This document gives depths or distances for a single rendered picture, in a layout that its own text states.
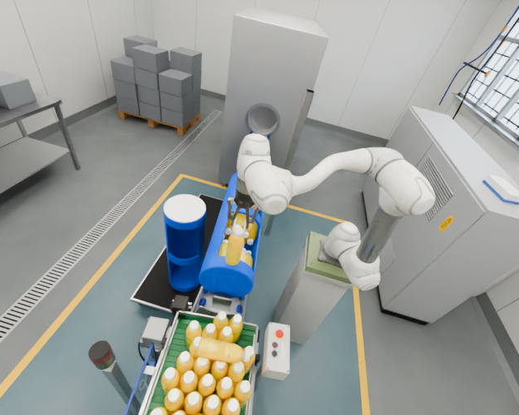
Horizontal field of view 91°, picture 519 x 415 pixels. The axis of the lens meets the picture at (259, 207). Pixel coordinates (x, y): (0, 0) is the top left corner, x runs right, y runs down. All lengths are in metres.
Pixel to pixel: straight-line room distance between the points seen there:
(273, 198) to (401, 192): 0.51
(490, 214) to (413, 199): 1.27
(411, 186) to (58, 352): 2.50
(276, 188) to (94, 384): 2.05
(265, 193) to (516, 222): 1.93
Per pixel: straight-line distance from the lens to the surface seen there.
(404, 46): 6.14
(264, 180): 0.72
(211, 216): 3.01
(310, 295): 1.86
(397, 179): 1.04
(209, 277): 1.35
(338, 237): 1.53
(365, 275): 1.45
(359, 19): 5.96
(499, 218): 2.30
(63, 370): 2.53
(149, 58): 4.68
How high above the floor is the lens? 2.27
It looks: 41 degrees down
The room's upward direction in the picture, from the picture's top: 14 degrees clockwise
